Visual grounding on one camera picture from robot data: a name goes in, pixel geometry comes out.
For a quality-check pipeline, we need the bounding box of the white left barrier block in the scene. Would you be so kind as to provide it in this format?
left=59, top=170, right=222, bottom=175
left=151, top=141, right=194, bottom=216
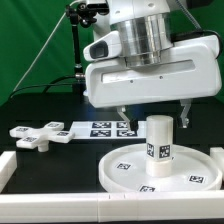
left=0, top=151, right=17, bottom=193

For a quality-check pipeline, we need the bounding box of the black cable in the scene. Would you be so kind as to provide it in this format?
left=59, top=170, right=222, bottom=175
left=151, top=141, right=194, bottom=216
left=9, top=75, right=86, bottom=99

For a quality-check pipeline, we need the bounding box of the white cable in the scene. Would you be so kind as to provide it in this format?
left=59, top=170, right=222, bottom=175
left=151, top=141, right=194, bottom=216
left=11, top=0, right=86, bottom=94

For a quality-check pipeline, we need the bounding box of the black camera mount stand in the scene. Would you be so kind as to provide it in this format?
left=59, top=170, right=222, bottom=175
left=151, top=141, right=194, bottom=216
left=66, top=3, right=96, bottom=95

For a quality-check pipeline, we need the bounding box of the black rear camera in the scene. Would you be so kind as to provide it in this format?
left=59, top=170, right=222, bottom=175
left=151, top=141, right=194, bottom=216
left=86, top=0, right=109, bottom=13

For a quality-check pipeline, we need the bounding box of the white front barrier rail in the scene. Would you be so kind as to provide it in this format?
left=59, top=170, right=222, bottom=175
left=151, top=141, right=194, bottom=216
left=0, top=190, right=224, bottom=223

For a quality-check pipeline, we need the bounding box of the white marker tag sheet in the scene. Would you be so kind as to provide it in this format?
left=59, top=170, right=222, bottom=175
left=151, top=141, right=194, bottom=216
left=70, top=121, right=146, bottom=140

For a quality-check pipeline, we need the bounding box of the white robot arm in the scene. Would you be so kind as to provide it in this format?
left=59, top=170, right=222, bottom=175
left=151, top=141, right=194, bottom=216
left=83, top=0, right=222, bottom=127

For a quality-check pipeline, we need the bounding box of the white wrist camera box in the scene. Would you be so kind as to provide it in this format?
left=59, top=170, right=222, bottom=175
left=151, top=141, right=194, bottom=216
left=83, top=31, right=122, bottom=61

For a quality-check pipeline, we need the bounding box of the white cross-shaped table base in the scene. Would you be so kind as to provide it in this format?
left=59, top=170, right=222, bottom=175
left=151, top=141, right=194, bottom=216
left=9, top=121, right=75, bottom=152

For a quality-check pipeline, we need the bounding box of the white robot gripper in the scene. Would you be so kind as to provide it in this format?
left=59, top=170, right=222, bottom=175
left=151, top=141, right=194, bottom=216
left=86, top=35, right=222, bottom=131

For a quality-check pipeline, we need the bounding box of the white round table top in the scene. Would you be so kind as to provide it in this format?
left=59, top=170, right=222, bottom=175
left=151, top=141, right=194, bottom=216
left=98, top=143, right=223, bottom=192

